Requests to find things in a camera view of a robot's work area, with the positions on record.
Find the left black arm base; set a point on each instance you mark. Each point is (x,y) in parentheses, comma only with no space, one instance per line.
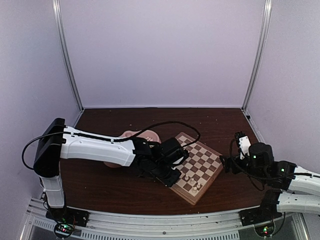
(68,224)

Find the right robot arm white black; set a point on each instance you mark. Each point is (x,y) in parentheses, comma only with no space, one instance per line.
(293,188)

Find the front aluminium rail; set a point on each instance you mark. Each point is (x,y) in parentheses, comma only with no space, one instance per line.
(225,225)

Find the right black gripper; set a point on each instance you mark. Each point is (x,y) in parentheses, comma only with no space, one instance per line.
(227,164)

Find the wooden chess board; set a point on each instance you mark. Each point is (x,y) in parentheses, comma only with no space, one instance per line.
(204,165)

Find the light chess pieces pile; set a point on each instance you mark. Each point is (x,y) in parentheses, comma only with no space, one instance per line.
(149,139)

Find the left aluminium frame post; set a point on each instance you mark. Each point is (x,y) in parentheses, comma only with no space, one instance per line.
(65,53)

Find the right aluminium frame post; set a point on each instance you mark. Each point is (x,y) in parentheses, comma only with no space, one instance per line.
(263,35)

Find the aluminium frame post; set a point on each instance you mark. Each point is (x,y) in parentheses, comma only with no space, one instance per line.
(263,35)
(65,53)

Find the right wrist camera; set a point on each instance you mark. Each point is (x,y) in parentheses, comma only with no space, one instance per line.
(243,143)

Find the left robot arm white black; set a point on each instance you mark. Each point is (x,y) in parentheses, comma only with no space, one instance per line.
(59,141)

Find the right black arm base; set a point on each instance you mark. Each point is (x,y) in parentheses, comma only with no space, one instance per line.
(262,219)

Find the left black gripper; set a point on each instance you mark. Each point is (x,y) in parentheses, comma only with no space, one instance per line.
(170,181)

